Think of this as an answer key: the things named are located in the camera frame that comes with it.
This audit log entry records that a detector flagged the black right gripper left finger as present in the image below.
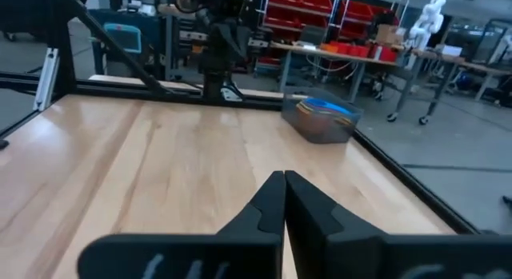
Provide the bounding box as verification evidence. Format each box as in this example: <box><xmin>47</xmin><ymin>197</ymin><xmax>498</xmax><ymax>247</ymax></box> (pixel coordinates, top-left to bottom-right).
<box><xmin>76</xmin><ymin>170</ymin><xmax>287</xmax><ymax>279</ymax></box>

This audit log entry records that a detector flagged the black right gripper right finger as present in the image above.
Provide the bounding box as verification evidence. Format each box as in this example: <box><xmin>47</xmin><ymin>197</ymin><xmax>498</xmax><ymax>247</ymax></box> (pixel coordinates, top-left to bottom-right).
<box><xmin>284</xmin><ymin>169</ymin><xmax>512</xmax><ymax>279</ymax></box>

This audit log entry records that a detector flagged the small blue measuring cup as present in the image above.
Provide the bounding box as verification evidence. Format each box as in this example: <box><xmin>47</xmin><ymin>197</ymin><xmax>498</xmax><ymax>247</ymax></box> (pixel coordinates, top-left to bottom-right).
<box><xmin>304</xmin><ymin>97</ymin><xmax>354</xmax><ymax>116</ymax></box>

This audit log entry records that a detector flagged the grey mesh basket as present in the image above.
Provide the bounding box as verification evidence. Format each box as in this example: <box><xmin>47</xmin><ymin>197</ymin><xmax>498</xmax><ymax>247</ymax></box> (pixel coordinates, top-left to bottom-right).
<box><xmin>280</xmin><ymin>86</ymin><xmax>364</xmax><ymax>145</ymax></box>

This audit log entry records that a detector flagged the wooden workbench on wheels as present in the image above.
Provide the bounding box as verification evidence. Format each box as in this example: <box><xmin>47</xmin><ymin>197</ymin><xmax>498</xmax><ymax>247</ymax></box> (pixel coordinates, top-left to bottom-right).
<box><xmin>270</xmin><ymin>41</ymin><xmax>512</xmax><ymax>126</ymax></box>

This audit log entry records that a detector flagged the teal framed screen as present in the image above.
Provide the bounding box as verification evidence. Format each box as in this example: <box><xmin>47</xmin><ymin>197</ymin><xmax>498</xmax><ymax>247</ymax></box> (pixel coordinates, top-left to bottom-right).
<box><xmin>102</xmin><ymin>22</ymin><xmax>143</xmax><ymax>55</ymax></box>

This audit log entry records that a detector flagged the shelf with red bins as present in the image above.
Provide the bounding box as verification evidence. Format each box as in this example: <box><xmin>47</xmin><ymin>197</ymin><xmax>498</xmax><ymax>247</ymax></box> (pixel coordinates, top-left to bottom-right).
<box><xmin>255</xmin><ymin>0</ymin><xmax>405</xmax><ymax>68</ymax></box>

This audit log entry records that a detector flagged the silver frame bracket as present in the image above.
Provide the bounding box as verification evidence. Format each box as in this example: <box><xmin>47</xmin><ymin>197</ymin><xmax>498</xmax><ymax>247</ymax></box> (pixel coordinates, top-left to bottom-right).
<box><xmin>34</xmin><ymin>46</ymin><xmax>60</xmax><ymax>112</ymax></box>

